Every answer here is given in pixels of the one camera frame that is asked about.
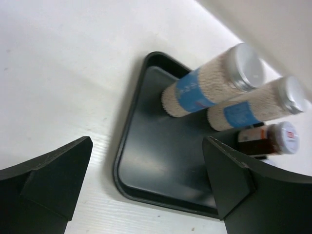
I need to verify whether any black plastic tray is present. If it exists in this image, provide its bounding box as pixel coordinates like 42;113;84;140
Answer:
113;52;239;218

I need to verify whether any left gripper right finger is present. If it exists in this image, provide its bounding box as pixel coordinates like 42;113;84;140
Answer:
202;136;312;234

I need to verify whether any white bottle blue label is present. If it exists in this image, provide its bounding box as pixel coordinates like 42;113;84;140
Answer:
207;76;307;131
161;43;265;117

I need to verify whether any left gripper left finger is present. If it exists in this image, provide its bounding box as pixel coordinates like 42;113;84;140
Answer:
0;136;93;234

